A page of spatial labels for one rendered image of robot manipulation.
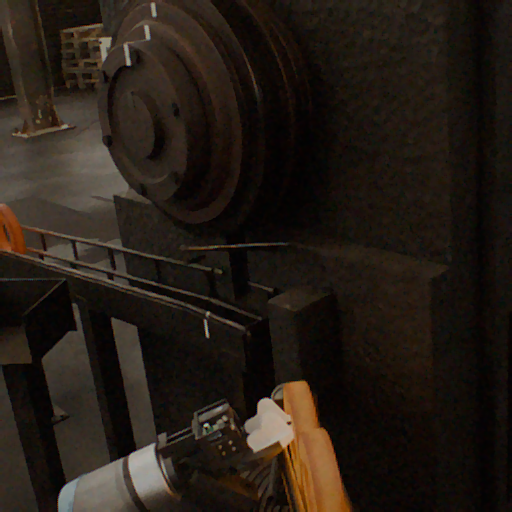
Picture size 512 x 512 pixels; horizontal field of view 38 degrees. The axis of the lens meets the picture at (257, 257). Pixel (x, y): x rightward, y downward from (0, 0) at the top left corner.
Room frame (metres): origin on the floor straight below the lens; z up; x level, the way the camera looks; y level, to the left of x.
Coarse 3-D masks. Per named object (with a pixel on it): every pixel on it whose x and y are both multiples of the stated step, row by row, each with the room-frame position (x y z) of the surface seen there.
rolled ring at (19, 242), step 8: (0, 208) 2.23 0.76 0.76; (8, 208) 2.24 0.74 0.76; (0, 216) 2.23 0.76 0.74; (8, 216) 2.21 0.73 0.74; (0, 224) 2.31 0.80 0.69; (8, 224) 2.19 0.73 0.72; (16, 224) 2.20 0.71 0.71; (0, 232) 2.30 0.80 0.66; (16, 232) 2.19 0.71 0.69; (0, 240) 2.29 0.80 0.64; (8, 240) 2.30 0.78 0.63; (16, 240) 2.18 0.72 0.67; (24, 240) 2.20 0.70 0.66; (8, 248) 2.27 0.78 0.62; (16, 248) 2.18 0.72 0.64; (24, 248) 2.20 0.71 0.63
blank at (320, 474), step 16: (304, 432) 0.82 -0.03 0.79; (320, 432) 0.81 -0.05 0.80; (304, 448) 0.79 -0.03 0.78; (320, 448) 0.77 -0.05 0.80; (304, 464) 0.81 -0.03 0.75; (320, 464) 0.75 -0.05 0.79; (336, 464) 0.75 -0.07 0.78; (304, 480) 0.83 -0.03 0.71; (320, 480) 0.74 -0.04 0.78; (336, 480) 0.74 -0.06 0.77; (320, 496) 0.73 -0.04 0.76; (336, 496) 0.73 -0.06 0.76
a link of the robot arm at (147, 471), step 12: (156, 444) 0.94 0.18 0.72; (132, 456) 0.93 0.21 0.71; (144, 456) 0.92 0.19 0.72; (156, 456) 0.91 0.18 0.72; (132, 468) 0.91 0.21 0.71; (144, 468) 0.90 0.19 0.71; (156, 468) 0.90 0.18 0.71; (144, 480) 0.89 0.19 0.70; (156, 480) 0.89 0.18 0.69; (168, 480) 0.90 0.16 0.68; (144, 492) 0.88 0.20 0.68; (156, 492) 0.88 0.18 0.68; (168, 492) 0.88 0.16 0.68; (144, 504) 0.88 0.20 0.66; (156, 504) 0.88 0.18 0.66; (168, 504) 0.89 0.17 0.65
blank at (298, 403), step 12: (288, 384) 0.96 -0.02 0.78; (300, 384) 0.96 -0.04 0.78; (288, 396) 0.93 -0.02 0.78; (300, 396) 0.93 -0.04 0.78; (288, 408) 0.95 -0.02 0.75; (300, 408) 0.91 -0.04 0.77; (312, 408) 0.91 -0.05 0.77; (300, 420) 0.89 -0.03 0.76; (312, 420) 0.89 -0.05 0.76; (300, 468) 0.87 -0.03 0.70; (300, 480) 0.89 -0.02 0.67
